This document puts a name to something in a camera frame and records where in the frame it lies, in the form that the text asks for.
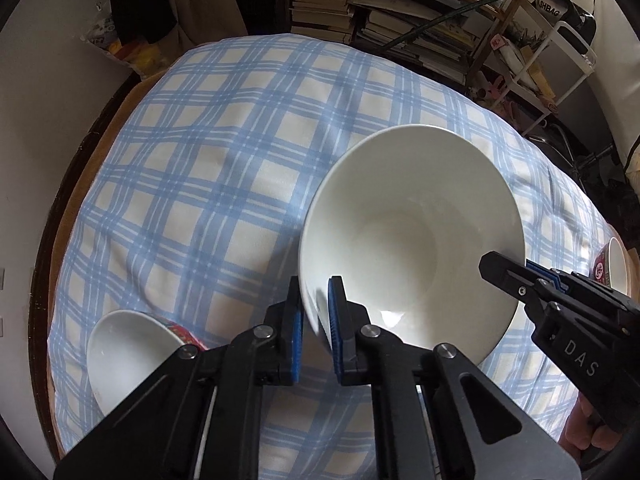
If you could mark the black bag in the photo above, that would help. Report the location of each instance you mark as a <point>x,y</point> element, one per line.
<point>575,15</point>

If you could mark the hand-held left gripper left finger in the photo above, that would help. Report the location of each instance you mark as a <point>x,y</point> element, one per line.
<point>297,340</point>

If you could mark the wooden shelf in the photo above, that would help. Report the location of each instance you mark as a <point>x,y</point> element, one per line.
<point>487,49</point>

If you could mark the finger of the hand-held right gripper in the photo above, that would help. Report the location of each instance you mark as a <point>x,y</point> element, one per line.
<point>505,272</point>
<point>580,282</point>

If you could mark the dark hanging clothes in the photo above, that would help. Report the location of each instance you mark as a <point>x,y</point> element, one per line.
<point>145,10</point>

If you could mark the dark metal pole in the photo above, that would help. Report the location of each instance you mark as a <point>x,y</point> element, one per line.
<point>450,12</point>

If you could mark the beige hanging trousers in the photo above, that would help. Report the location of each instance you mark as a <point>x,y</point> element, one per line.
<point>215,5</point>

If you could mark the blue checked cloth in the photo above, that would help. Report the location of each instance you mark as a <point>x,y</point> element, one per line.
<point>200,185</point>

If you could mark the stack of books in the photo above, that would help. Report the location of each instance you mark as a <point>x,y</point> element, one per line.
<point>320,5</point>

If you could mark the large white bowl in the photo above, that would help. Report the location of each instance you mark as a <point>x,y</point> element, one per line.
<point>425,210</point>

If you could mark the person's right hand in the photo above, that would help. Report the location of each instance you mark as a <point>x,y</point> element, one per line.
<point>582,430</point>

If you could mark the small red bowl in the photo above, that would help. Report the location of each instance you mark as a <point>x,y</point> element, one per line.
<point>125,355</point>
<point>616,265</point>

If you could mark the dark wooden bed frame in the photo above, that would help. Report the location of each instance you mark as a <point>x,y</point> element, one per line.
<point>42,240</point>

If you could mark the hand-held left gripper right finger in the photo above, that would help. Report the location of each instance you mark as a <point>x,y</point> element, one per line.
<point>334,330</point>

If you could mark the white trolley cart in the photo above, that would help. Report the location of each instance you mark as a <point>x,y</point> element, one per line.
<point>570,32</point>

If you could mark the printed plastic bag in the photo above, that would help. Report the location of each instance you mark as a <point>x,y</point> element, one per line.
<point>130,55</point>

